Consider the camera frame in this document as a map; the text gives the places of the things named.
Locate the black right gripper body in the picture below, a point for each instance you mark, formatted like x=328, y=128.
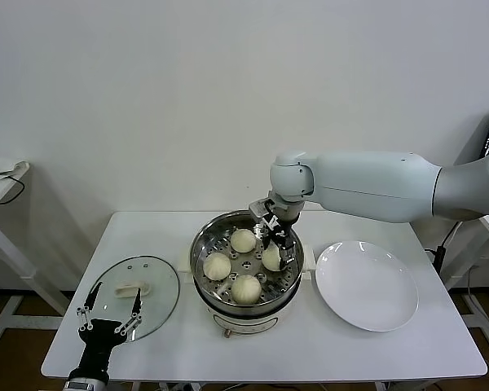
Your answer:
x=283, y=234

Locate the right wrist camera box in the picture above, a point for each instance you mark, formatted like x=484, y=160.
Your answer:
x=261, y=207

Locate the white round plate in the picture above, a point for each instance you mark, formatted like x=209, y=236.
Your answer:
x=362, y=285

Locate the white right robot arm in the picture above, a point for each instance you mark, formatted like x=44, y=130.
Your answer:
x=371, y=183

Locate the round glass lid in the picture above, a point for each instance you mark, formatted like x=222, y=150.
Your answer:
x=159, y=285

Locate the black power adapter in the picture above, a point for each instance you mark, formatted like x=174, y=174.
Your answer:
x=440, y=254

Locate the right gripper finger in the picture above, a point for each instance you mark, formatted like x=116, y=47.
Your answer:
x=265, y=238
x=288, y=254

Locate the stainless steel steamer basket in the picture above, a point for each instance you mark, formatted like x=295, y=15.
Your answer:
x=212, y=228

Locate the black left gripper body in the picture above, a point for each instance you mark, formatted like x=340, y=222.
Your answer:
x=100, y=338

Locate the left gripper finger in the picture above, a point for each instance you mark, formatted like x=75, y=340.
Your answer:
x=93, y=303
x=137, y=305

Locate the white steamed baozi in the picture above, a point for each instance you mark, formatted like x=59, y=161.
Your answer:
x=243, y=240
x=271, y=258
x=217, y=266
x=246, y=289

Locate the white cloth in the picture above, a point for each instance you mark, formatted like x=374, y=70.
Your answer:
x=2, y=166

